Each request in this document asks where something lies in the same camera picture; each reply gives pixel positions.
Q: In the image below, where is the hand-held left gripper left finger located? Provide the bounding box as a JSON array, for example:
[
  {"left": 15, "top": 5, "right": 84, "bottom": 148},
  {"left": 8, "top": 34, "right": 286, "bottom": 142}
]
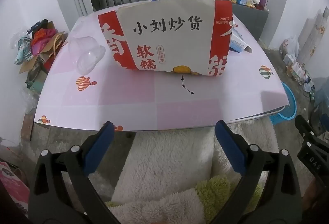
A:
[{"left": 28, "top": 121, "right": 121, "bottom": 224}]

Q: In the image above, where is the pile of small packages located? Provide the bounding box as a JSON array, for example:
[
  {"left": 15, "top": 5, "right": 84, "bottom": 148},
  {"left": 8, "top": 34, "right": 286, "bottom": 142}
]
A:
[{"left": 279, "top": 37, "right": 315, "bottom": 101}]

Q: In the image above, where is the large water jug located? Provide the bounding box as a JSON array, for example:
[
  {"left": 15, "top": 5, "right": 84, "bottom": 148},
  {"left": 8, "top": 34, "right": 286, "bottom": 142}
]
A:
[{"left": 315, "top": 78, "right": 329, "bottom": 109}]

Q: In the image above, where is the blue and white small carton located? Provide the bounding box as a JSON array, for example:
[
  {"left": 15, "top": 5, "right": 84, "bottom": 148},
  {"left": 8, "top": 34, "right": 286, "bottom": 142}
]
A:
[{"left": 229, "top": 26, "right": 254, "bottom": 54}]

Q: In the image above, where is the cardboard box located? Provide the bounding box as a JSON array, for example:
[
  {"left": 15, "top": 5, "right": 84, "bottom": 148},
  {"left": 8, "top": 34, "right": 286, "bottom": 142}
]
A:
[{"left": 19, "top": 31, "right": 68, "bottom": 74}]

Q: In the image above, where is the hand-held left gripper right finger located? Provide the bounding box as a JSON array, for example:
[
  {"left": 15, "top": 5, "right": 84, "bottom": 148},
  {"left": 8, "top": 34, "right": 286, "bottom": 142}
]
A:
[{"left": 215, "top": 120, "right": 302, "bottom": 224}]

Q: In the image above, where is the yellow-green fleece cloth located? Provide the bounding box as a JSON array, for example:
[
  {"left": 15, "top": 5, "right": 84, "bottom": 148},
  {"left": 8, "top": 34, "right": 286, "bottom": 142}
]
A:
[{"left": 105, "top": 175, "right": 263, "bottom": 214}]

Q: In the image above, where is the red and white paper bag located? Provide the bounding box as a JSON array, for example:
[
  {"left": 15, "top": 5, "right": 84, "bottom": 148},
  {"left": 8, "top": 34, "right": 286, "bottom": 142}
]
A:
[{"left": 98, "top": 0, "right": 234, "bottom": 78}]

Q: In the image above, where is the grey cabinet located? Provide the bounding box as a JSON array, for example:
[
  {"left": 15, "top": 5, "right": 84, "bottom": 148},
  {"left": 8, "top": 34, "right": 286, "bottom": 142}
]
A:
[{"left": 231, "top": 3, "right": 268, "bottom": 42}]

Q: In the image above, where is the blue plastic basket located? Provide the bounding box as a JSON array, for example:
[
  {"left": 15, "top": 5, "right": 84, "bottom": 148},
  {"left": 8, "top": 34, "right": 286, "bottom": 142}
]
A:
[{"left": 269, "top": 82, "right": 297, "bottom": 125}]

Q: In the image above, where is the white printed board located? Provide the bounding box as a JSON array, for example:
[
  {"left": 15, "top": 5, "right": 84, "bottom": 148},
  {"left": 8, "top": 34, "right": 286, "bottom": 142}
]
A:
[{"left": 298, "top": 12, "right": 329, "bottom": 65}]

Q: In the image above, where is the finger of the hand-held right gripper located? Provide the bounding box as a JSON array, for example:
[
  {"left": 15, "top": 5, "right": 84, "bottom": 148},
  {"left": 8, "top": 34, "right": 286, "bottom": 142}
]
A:
[{"left": 294, "top": 115, "right": 320, "bottom": 146}]

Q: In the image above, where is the clear plastic container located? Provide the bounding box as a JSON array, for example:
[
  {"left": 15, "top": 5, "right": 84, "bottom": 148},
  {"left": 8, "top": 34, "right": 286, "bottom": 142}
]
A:
[{"left": 68, "top": 36, "right": 106, "bottom": 76}]

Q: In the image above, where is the white fleece cloth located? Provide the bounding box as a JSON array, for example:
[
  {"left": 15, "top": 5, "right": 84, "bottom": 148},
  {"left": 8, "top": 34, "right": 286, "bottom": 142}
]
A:
[{"left": 62, "top": 121, "right": 283, "bottom": 224}]

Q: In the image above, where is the pink printed bag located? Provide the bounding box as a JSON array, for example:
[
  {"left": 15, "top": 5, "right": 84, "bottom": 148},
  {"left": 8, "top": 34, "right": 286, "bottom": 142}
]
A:
[{"left": 0, "top": 160, "right": 30, "bottom": 214}]

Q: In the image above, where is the pile of colourful clothes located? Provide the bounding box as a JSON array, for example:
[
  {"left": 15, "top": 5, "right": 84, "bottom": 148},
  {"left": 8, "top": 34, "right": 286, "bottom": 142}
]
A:
[{"left": 15, "top": 19, "right": 58, "bottom": 65}]

